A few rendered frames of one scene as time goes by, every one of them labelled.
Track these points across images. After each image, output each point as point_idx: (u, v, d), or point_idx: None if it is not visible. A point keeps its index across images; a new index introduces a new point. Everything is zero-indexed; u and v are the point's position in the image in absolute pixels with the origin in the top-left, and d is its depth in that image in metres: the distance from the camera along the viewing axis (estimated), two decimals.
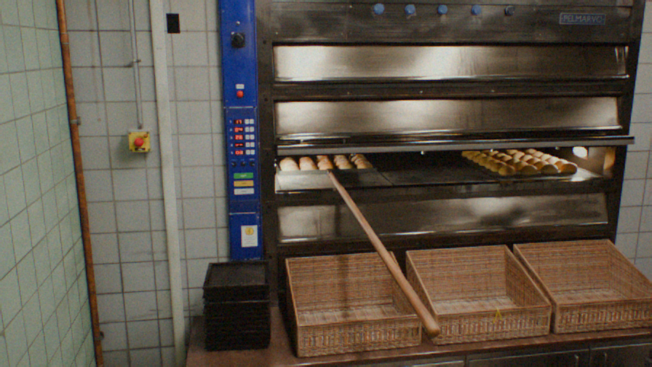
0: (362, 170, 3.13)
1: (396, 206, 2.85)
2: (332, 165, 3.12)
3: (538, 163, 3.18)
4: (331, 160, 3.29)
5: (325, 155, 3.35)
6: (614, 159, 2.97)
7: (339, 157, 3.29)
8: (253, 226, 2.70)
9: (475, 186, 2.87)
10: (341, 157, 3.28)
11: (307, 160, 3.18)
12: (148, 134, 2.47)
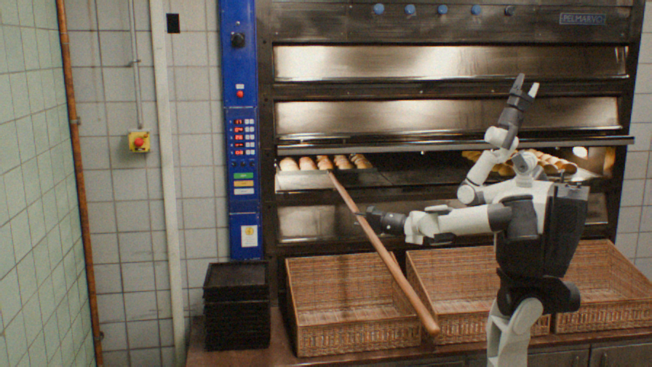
0: (362, 170, 3.13)
1: (396, 206, 2.85)
2: (332, 165, 3.12)
3: (538, 163, 3.18)
4: (331, 160, 3.29)
5: (325, 155, 3.35)
6: (614, 159, 2.97)
7: (339, 157, 3.29)
8: (253, 226, 2.70)
9: None
10: (341, 157, 3.28)
11: (307, 160, 3.18)
12: (148, 134, 2.47)
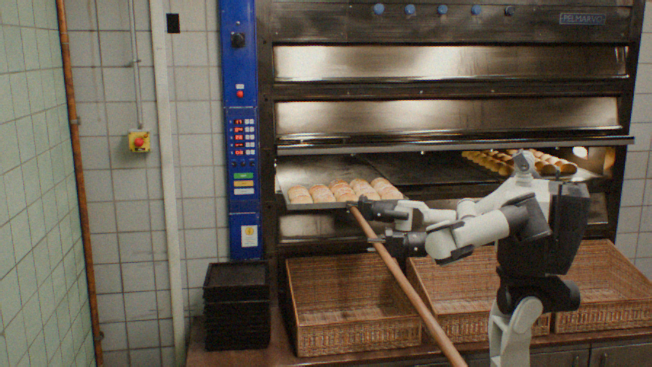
0: (389, 201, 2.51)
1: (396, 206, 2.85)
2: (354, 196, 2.50)
3: (538, 163, 3.18)
4: (350, 187, 2.67)
5: (342, 180, 2.73)
6: (614, 159, 2.97)
7: (360, 183, 2.67)
8: (253, 226, 2.70)
9: (475, 186, 2.87)
10: (362, 183, 2.66)
11: (321, 188, 2.56)
12: (148, 134, 2.47)
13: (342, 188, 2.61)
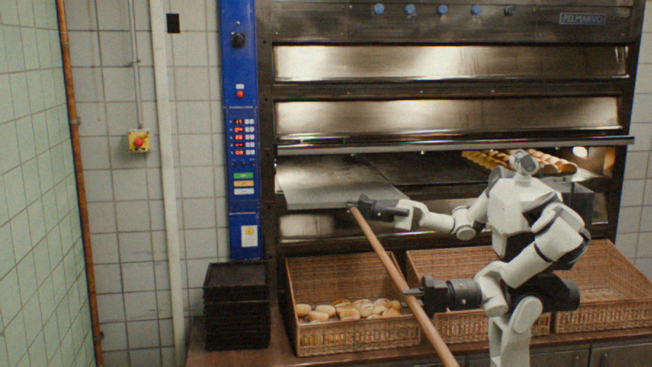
0: (390, 201, 2.50)
1: None
2: None
3: (538, 163, 3.18)
4: (350, 304, 2.76)
5: (353, 319, 2.58)
6: (614, 159, 2.97)
7: (360, 301, 2.75)
8: (253, 226, 2.70)
9: (475, 186, 2.87)
10: (362, 302, 2.75)
11: None
12: (148, 134, 2.47)
13: (350, 313, 2.63)
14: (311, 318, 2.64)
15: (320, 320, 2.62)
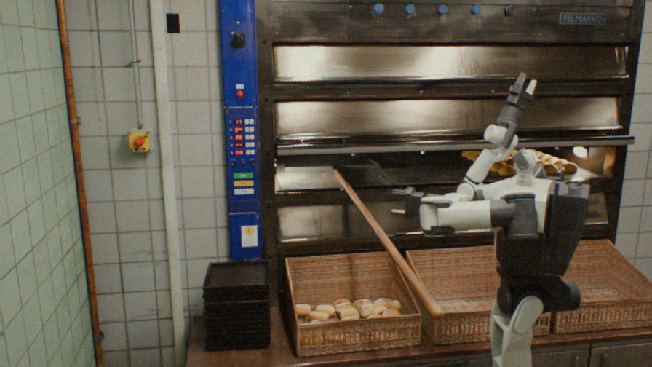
0: (365, 167, 3.21)
1: (396, 206, 2.85)
2: None
3: (538, 163, 3.18)
4: (350, 304, 2.76)
5: (353, 319, 2.58)
6: (614, 159, 2.97)
7: (360, 301, 2.75)
8: (253, 226, 2.70)
9: None
10: (362, 302, 2.75)
11: None
12: (148, 134, 2.47)
13: (350, 313, 2.63)
14: (311, 318, 2.64)
15: (320, 320, 2.62)
